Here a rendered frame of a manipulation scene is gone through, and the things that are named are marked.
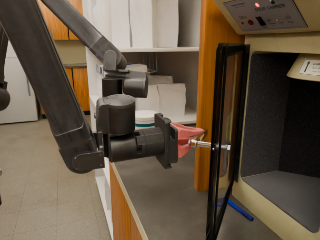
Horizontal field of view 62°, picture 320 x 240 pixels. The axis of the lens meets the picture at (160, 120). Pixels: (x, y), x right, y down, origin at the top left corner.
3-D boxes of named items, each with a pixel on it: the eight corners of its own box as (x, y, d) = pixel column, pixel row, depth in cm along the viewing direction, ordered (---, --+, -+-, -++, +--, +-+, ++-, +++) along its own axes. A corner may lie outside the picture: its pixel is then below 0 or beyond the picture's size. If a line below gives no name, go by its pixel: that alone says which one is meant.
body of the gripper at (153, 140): (174, 119, 51) (136, 124, 49) (174, 168, 54) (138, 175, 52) (162, 112, 57) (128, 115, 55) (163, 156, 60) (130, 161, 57)
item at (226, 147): (229, 168, 52) (231, 141, 51) (227, 173, 50) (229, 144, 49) (219, 166, 53) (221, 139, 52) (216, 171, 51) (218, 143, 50)
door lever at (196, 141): (223, 139, 59) (224, 128, 58) (214, 155, 50) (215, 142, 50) (199, 136, 61) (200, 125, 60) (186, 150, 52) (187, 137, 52)
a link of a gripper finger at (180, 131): (211, 125, 54) (168, 130, 51) (210, 157, 56) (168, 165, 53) (196, 116, 60) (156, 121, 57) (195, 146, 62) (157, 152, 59)
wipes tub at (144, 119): (153, 138, 131) (153, 108, 127) (163, 148, 119) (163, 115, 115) (127, 141, 126) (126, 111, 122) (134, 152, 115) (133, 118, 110)
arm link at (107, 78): (105, 73, 77) (98, 75, 72) (128, 73, 77) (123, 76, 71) (105, 96, 79) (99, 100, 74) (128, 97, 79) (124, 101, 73)
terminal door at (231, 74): (233, 182, 80) (244, 42, 69) (208, 254, 53) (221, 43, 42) (230, 182, 80) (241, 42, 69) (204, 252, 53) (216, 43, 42)
